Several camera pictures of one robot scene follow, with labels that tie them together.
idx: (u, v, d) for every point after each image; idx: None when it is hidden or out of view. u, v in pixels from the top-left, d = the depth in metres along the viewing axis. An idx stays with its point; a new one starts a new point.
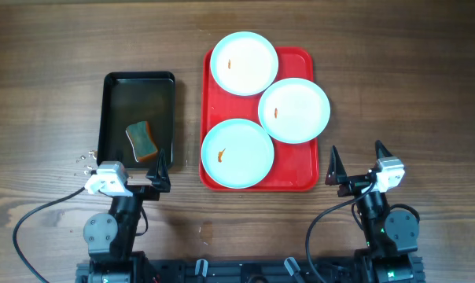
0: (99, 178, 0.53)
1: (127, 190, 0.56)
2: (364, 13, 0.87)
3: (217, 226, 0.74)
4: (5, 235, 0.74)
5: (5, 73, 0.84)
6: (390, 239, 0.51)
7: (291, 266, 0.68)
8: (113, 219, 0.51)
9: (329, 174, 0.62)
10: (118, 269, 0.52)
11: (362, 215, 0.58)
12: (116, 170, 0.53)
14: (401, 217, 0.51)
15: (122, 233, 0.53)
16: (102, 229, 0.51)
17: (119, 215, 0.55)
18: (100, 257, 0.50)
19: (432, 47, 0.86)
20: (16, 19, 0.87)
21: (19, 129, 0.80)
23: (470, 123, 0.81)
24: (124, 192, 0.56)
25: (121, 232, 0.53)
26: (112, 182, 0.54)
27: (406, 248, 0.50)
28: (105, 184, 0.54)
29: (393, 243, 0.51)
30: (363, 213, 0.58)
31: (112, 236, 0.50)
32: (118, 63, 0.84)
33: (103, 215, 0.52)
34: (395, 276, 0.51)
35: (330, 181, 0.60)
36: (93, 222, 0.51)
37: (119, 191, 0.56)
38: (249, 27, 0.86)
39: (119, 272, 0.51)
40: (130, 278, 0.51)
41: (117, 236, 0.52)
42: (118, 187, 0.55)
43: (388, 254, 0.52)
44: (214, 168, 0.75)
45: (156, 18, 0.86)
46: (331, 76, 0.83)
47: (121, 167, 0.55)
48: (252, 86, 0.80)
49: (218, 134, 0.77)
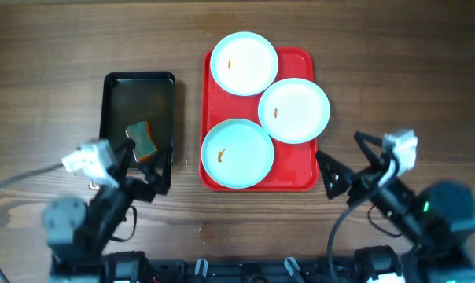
0: (79, 156, 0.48)
1: (108, 175, 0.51)
2: (364, 13, 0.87)
3: (217, 226, 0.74)
4: (5, 235, 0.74)
5: (5, 73, 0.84)
6: (440, 220, 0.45)
7: (291, 266, 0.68)
8: (81, 203, 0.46)
9: (328, 185, 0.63)
10: (83, 274, 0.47)
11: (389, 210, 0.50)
12: (99, 148, 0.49)
14: (450, 191, 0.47)
15: (90, 222, 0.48)
16: (67, 213, 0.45)
17: (93, 206, 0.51)
18: (62, 248, 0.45)
19: (432, 47, 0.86)
20: (15, 19, 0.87)
21: (19, 130, 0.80)
23: (470, 123, 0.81)
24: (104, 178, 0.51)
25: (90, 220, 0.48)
26: (92, 163, 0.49)
27: (462, 226, 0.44)
28: (86, 164, 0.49)
29: (443, 221, 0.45)
30: (392, 208, 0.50)
31: (78, 222, 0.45)
32: (118, 63, 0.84)
33: (70, 200, 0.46)
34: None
35: (331, 189, 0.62)
36: (58, 205, 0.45)
37: (101, 175, 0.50)
38: (248, 27, 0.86)
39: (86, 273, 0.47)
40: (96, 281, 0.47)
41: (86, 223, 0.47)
42: (98, 170, 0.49)
43: (438, 248, 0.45)
44: (215, 168, 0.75)
45: (156, 18, 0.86)
46: (331, 76, 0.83)
47: (104, 147, 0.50)
48: (252, 86, 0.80)
49: (218, 134, 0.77)
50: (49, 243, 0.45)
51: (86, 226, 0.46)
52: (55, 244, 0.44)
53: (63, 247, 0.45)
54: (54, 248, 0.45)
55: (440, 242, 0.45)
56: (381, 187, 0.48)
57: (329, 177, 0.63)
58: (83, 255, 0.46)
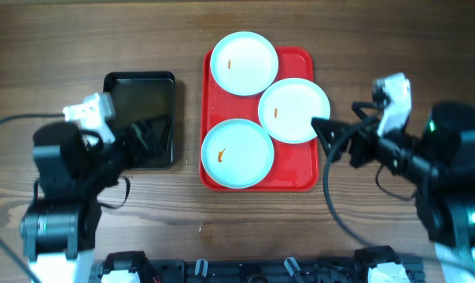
0: (81, 107, 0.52)
1: (103, 127, 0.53)
2: (364, 12, 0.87)
3: (217, 226, 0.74)
4: (5, 235, 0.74)
5: (5, 73, 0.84)
6: (437, 141, 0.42)
7: (290, 266, 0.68)
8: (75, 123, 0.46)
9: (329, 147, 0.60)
10: (59, 211, 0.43)
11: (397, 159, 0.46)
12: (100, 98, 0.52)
14: (458, 108, 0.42)
15: (80, 150, 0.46)
16: (56, 131, 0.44)
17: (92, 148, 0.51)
18: (45, 163, 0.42)
19: (432, 47, 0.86)
20: (15, 18, 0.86)
21: (19, 129, 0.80)
23: None
24: (101, 128, 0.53)
25: (80, 147, 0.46)
26: (90, 111, 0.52)
27: (474, 139, 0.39)
28: (86, 112, 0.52)
29: (451, 135, 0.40)
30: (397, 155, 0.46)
31: (68, 137, 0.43)
32: (118, 63, 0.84)
33: (69, 124, 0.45)
34: None
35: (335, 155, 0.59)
36: (52, 125, 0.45)
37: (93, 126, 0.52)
38: (249, 27, 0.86)
39: (63, 214, 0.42)
40: (75, 221, 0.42)
41: (75, 145, 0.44)
42: (94, 121, 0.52)
43: (444, 172, 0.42)
44: (215, 168, 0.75)
45: (156, 18, 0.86)
46: (331, 76, 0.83)
47: (104, 101, 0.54)
48: (252, 86, 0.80)
49: (218, 134, 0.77)
50: (37, 163, 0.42)
51: (75, 153, 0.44)
52: (39, 166, 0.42)
53: (49, 168, 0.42)
54: (45, 170, 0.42)
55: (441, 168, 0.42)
56: (381, 137, 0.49)
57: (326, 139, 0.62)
58: (69, 186, 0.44)
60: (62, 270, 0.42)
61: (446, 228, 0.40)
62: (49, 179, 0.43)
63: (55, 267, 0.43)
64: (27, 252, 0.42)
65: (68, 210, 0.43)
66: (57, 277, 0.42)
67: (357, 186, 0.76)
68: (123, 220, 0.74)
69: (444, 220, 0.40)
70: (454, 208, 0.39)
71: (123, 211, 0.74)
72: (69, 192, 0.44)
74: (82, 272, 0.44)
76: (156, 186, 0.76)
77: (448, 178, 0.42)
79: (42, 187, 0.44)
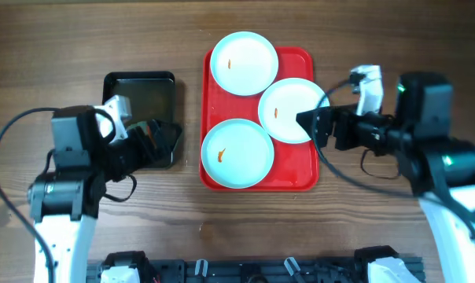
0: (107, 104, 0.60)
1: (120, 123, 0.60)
2: (365, 12, 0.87)
3: (217, 226, 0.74)
4: (5, 235, 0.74)
5: (5, 73, 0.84)
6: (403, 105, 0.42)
7: (291, 266, 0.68)
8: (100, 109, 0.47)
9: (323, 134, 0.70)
10: (67, 178, 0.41)
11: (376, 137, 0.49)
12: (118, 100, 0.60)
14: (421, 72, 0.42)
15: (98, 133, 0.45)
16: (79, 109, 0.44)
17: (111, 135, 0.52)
18: (64, 133, 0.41)
19: (433, 46, 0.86)
20: (15, 19, 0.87)
21: (19, 130, 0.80)
23: (471, 123, 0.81)
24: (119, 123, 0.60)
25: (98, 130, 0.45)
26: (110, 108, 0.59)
27: (436, 90, 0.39)
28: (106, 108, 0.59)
29: (417, 91, 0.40)
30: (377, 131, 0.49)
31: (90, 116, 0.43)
32: (118, 63, 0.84)
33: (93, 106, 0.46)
34: (452, 161, 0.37)
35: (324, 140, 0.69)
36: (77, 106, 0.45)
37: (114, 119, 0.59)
38: (249, 27, 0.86)
39: (70, 181, 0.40)
40: (79, 187, 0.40)
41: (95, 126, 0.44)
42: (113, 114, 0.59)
43: (414, 129, 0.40)
44: (215, 168, 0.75)
45: (156, 18, 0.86)
46: (331, 75, 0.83)
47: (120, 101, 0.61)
48: (252, 86, 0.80)
49: (218, 134, 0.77)
50: (54, 129, 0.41)
51: (92, 126, 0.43)
52: (56, 133, 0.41)
53: (66, 135, 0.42)
54: (60, 138, 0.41)
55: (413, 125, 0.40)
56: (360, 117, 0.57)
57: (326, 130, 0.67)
58: (80, 157, 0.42)
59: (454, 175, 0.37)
60: (67, 229, 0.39)
61: (425, 177, 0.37)
62: (62, 148, 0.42)
63: (60, 226, 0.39)
64: (33, 215, 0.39)
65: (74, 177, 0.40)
66: (63, 237, 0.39)
67: (357, 186, 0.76)
68: (123, 220, 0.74)
69: (422, 169, 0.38)
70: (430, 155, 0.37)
71: (123, 211, 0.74)
72: (81, 164, 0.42)
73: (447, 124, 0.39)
74: (86, 235, 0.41)
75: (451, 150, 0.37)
76: (156, 186, 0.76)
77: (424, 132, 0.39)
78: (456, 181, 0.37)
79: (55, 159, 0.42)
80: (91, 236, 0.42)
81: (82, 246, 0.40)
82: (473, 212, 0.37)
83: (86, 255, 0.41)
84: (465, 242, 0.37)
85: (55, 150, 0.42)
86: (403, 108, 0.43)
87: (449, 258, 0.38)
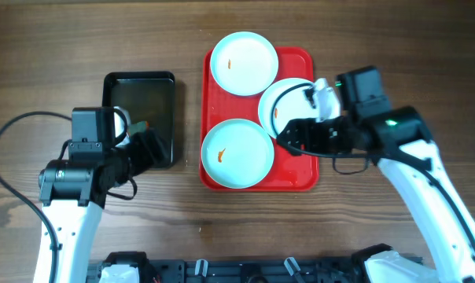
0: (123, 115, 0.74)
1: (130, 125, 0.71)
2: (364, 13, 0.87)
3: (217, 226, 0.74)
4: (5, 235, 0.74)
5: (5, 73, 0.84)
6: (344, 97, 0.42)
7: (291, 266, 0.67)
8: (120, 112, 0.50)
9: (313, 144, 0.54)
10: (78, 165, 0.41)
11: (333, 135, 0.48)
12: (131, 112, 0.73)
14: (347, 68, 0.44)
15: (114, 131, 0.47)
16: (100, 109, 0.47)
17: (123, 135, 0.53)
18: (82, 126, 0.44)
19: (432, 47, 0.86)
20: (15, 19, 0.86)
21: (19, 130, 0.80)
23: (470, 123, 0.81)
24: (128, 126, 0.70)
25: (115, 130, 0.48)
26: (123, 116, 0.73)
27: (362, 75, 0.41)
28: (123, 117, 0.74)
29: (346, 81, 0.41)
30: (333, 129, 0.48)
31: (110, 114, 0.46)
32: (118, 63, 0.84)
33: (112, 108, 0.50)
34: (397, 124, 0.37)
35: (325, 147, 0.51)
36: None
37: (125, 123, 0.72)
38: (249, 27, 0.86)
39: (80, 168, 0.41)
40: (89, 176, 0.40)
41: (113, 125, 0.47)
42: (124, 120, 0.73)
43: (357, 112, 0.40)
44: (215, 168, 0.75)
45: (156, 18, 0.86)
46: (331, 76, 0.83)
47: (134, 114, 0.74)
48: (252, 86, 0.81)
49: (218, 134, 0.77)
50: (74, 120, 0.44)
51: (110, 122, 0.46)
52: (74, 123, 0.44)
53: (85, 126, 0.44)
54: (77, 130, 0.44)
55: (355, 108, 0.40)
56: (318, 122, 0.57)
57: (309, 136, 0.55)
58: (94, 148, 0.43)
59: (403, 135, 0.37)
60: (74, 213, 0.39)
61: (376, 145, 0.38)
62: (78, 139, 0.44)
63: (67, 211, 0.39)
64: (42, 196, 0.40)
65: (86, 163, 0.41)
66: (68, 221, 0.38)
67: (357, 186, 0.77)
68: (123, 220, 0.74)
69: (373, 138, 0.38)
70: (376, 123, 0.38)
71: (123, 211, 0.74)
72: (94, 156, 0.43)
73: (386, 101, 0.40)
74: (92, 221, 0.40)
75: (393, 115, 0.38)
76: (156, 186, 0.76)
77: (367, 112, 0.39)
78: (406, 136, 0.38)
79: (70, 149, 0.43)
80: (96, 224, 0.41)
81: (86, 231, 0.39)
82: (425, 161, 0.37)
83: (89, 242, 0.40)
84: (425, 189, 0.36)
85: (72, 140, 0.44)
86: (342, 101, 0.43)
87: (416, 207, 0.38)
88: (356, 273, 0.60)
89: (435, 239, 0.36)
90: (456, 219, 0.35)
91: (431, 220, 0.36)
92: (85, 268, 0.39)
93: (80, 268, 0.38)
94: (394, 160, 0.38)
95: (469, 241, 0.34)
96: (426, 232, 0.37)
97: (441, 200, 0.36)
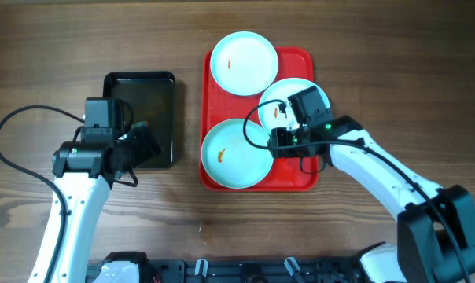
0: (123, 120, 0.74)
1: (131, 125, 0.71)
2: (364, 12, 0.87)
3: (217, 226, 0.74)
4: (5, 235, 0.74)
5: (5, 73, 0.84)
6: (296, 112, 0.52)
7: (291, 266, 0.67)
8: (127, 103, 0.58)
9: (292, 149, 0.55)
10: (90, 145, 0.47)
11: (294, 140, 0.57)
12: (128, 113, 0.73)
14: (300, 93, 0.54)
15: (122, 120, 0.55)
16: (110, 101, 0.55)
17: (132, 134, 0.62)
18: (96, 113, 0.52)
19: (432, 46, 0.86)
20: (15, 18, 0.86)
21: (20, 130, 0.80)
23: (470, 123, 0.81)
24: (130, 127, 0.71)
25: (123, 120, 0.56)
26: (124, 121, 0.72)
27: (308, 94, 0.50)
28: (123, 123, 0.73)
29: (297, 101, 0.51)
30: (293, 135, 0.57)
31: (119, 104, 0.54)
32: (118, 63, 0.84)
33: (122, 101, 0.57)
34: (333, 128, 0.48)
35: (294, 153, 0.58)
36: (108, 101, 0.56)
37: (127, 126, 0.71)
38: (249, 27, 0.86)
39: (91, 148, 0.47)
40: (99, 152, 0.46)
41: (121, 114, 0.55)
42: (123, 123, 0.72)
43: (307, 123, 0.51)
44: (215, 168, 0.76)
45: (156, 18, 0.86)
46: (331, 75, 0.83)
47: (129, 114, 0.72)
48: (252, 86, 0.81)
49: (218, 134, 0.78)
50: (87, 108, 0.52)
51: (119, 112, 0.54)
52: (88, 112, 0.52)
53: (97, 114, 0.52)
54: (90, 116, 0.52)
55: (305, 120, 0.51)
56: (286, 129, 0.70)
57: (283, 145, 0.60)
58: (104, 133, 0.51)
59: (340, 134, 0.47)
60: (83, 185, 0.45)
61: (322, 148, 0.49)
62: (90, 125, 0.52)
63: (79, 182, 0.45)
64: (57, 169, 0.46)
65: (97, 144, 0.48)
66: (79, 190, 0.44)
67: (357, 187, 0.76)
68: (123, 220, 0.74)
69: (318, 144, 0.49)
70: (318, 130, 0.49)
71: (123, 211, 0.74)
72: (104, 138, 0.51)
73: (329, 113, 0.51)
74: (98, 195, 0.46)
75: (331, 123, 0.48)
76: (156, 186, 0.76)
77: (315, 123, 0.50)
78: (341, 134, 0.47)
79: (83, 134, 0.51)
80: (101, 200, 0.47)
81: (93, 203, 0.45)
82: (359, 140, 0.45)
83: (94, 215, 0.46)
84: (359, 154, 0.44)
85: (86, 126, 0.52)
86: (295, 115, 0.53)
87: (362, 178, 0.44)
88: (356, 276, 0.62)
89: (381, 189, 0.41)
90: (391, 170, 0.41)
91: (372, 178, 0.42)
92: (90, 237, 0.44)
93: (86, 234, 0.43)
94: (333, 145, 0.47)
95: (403, 179, 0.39)
96: (377, 194, 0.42)
97: (374, 159, 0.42)
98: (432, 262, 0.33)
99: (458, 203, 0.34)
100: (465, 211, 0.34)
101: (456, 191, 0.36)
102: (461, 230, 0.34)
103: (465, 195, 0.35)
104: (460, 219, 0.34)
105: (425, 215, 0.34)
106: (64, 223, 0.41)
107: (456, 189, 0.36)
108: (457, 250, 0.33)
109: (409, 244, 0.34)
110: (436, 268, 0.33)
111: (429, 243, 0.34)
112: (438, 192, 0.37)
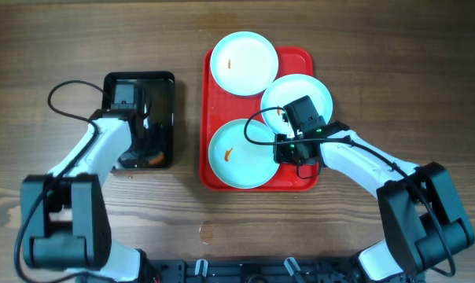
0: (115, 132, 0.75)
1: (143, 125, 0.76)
2: (365, 12, 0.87)
3: (217, 226, 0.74)
4: (5, 234, 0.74)
5: (5, 73, 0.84)
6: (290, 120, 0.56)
7: (291, 266, 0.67)
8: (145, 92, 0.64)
9: (299, 156, 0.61)
10: (113, 112, 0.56)
11: (292, 148, 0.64)
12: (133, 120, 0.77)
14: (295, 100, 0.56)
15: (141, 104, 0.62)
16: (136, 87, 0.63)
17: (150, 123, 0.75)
18: (123, 93, 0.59)
19: (432, 46, 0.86)
20: (15, 18, 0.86)
21: (19, 130, 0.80)
23: (470, 123, 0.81)
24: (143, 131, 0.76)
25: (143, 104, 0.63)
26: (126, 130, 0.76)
27: (300, 104, 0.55)
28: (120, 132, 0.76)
29: (290, 109, 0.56)
30: (293, 147, 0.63)
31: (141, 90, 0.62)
32: (118, 64, 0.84)
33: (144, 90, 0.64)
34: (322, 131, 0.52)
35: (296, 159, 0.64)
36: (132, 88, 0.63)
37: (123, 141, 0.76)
38: (248, 27, 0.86)
39: (115, 115, 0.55)
40: (123, 117, 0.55)
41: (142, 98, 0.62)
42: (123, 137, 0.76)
43: (302, 129, 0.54)
44: (220, 167, 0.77)
45: (156, 18, 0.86)
46: (331, 75, 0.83)
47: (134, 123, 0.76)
48: (252, 86, 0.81)
49: (225, 134, 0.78)
50: (118, 90, 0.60)
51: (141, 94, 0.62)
52: (118, 90, 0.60)
53: (125, 93, 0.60)
54: (119, 95, 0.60)
55: (299, 126, 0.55)
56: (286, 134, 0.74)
57: (288, 152, 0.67)
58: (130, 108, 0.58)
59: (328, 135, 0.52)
60: (113, 123, 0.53)
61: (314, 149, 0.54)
62: (119, 102, 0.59)
63: (109, 120, 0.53)
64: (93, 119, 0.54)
65: (123, 111, 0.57)
66: (109, 124, 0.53)
67: (357, 187, 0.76)
68: (122, 220, 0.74)
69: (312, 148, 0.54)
70: (311, 136, 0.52)
71: (123, 211, 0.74)
72: None
73: (322, 119, 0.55)
74: (121, 134, 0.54)
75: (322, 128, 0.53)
76: (156, 186, 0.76)
77: (308, 129, 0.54)
78: (332, 134, 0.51)
79: (113, 108, 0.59)
80: (121, 141, 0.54)
81: (117, 136, 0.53)
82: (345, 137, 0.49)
83: (116, 147, 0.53)
84: (345, 148, 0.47)
85: (115, 103, 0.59)
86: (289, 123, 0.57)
87: (354, 172, 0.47)
88: (355, 276, 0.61)
89: (368, 177, 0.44)
90: (370, 157, 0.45)
91: (358, 169, 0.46)
92: (108, 158, 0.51)
93: (106, 153, 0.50)
94: (322, 145, 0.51)
95: (384, 163, 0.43)
96: (366, 183, 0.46)
97: (359, 152, 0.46)
98: (416, 237, 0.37)
99: (433, 177, 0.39)
100: (440, 184, 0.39)
101: (433, 168, 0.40)
102: (440, 203, 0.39)
103: (440, 170, 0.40)
104: (439, 194, 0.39)
105: (404, 190, 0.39)
106: (96, 136, 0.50)
107: (432, 167, 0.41)
108: (439, 226, 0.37)
109: (388, 217, 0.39)
110: (420, 242, 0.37)
111: (407, 215, 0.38)
112: (415, 170, 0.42)
